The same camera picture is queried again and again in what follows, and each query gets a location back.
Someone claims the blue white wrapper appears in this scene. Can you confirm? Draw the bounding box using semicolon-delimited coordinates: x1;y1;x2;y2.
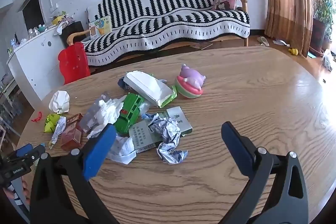
118;77;132;89

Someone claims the cluster of clear bottles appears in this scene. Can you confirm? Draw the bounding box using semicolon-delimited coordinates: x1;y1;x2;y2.
28;27;41;39

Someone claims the purple pig toy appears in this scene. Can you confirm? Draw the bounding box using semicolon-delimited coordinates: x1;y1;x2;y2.
175;64;206;100

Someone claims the silver blister pack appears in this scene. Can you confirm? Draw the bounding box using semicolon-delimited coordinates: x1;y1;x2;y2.
79;94;111;132

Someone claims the pale green cardboard box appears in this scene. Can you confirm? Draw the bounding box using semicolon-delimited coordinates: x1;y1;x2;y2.
130;106;193;153

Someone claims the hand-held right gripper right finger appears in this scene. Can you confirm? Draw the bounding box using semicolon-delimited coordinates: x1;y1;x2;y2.
221;121;309;224

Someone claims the white cabinet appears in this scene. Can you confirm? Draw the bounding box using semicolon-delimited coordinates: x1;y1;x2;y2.
7;25;76;109

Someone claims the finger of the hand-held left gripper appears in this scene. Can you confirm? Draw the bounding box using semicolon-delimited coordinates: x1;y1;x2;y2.
10;143;34;159
25;145;46;161

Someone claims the white crumpled paper ball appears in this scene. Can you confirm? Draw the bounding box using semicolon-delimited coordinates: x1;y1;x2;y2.
49;90;71;114

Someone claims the grey plastic bag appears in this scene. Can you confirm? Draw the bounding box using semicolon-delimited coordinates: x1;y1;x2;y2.
322;49;336;71

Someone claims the person's left hand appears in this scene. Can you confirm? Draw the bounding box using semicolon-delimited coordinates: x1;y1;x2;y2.
2;179;31;206

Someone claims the white green tissue pack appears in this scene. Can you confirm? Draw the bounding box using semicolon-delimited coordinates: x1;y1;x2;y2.
123;70;177;108

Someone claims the black box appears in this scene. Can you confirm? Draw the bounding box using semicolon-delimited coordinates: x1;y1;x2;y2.
59;21;84;47

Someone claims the yellow green wrapper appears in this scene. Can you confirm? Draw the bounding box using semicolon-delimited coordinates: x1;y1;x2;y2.
43;114;61;133

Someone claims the striped wrapper strip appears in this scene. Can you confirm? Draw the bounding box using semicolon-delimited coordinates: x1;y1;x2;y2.
48;116;67;149

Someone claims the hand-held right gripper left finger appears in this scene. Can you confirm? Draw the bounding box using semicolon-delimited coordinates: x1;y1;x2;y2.
30;124;117;224

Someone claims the black white striped blanket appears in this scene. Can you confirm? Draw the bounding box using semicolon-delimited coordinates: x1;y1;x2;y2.
84;0;251;67

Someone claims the wooden sofa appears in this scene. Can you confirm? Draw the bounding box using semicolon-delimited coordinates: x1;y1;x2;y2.
67;0;251;67

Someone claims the colourful picture book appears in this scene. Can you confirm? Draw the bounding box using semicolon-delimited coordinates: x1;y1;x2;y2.
88;15;113;41

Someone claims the white paper receipt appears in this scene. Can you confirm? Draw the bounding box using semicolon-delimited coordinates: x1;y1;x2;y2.
106;135;137;165

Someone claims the green toy car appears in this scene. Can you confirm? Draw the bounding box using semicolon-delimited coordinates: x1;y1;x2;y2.
114;93;145;135

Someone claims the white tissue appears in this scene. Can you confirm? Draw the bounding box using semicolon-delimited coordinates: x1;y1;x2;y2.
87;98;126;139

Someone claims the red cardboard box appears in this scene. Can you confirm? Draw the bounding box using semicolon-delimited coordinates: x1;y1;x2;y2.
60;113;84;151

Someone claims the crumpled silver foil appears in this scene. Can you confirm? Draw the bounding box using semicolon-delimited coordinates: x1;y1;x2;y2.
147;112;181;144
157;142;189;165

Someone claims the white shelf rack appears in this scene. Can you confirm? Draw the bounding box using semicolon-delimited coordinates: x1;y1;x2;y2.
0;77;21;135

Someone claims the pile of small toys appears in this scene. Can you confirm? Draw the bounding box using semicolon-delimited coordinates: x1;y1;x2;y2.
49;11;75;35

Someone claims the cardboard piece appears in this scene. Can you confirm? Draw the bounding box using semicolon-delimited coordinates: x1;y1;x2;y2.
189;42;213;50

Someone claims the red plastic stool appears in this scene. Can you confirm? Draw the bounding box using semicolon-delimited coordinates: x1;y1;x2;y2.
58;42;91;85

